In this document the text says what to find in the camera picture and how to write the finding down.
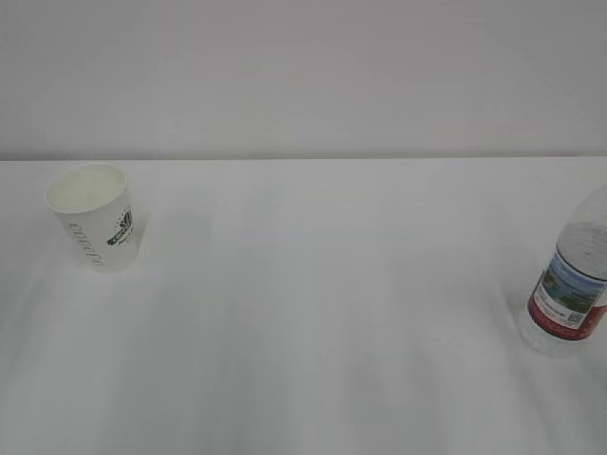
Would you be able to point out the clear plastic water bottle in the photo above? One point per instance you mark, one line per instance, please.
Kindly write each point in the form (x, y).
(569, 299)

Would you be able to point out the white paper cup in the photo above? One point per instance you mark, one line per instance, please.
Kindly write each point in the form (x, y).
(92, 203)

